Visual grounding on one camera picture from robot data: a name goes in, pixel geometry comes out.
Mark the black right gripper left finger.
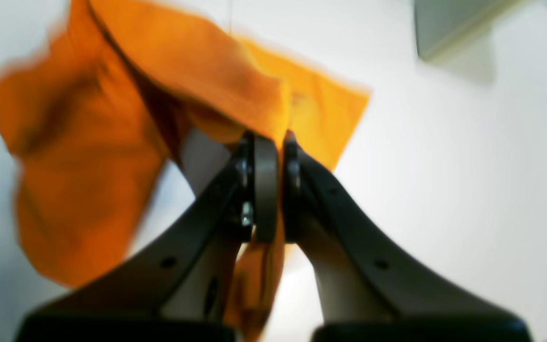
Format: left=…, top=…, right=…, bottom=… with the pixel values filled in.
left=16, top=132, right=278, bottom=342

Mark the orange t-shirt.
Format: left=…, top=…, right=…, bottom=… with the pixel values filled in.
left=0, top=0, right=372, bottom=342

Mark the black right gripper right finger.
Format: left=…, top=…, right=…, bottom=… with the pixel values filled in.
left=283, top=132, right=532, bottom=342

